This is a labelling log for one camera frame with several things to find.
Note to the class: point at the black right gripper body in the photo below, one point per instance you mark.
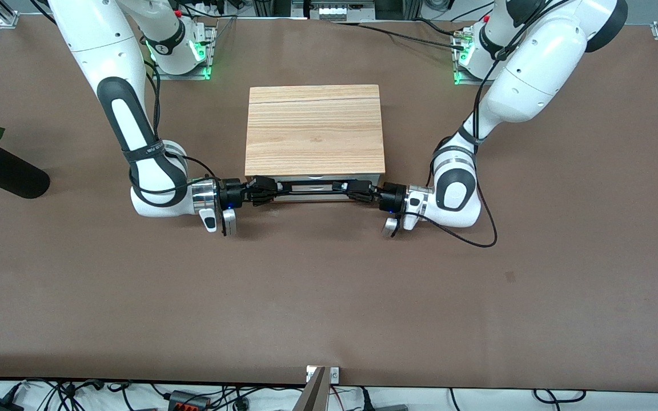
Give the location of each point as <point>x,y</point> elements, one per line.
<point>232,194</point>

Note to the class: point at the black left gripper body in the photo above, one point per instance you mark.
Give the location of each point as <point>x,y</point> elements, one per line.
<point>391,197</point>

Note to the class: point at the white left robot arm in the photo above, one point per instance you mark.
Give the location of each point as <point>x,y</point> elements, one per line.
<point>534,74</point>

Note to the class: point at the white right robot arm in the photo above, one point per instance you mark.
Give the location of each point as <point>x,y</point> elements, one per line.
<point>129,120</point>

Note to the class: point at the wooden drawer cabinet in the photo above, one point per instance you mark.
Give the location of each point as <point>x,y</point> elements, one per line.
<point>315,128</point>

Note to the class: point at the white power strip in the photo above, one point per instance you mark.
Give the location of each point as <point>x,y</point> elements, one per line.
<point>337,11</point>

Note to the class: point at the grey connector block orange levers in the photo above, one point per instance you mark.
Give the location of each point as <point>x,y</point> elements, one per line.
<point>187,401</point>

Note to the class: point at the black vase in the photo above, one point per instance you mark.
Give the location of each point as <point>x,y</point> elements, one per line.
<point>9,177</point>

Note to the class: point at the black power adapter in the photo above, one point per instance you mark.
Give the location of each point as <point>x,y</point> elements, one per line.
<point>0,405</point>

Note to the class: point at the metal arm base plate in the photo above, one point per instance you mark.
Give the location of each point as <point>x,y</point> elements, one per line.
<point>210,51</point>
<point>459,77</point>

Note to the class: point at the silver camera mount bracket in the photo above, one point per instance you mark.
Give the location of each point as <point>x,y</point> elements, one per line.
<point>334,374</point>

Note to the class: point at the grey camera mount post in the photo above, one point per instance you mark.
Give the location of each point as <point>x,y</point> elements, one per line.
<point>313,397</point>

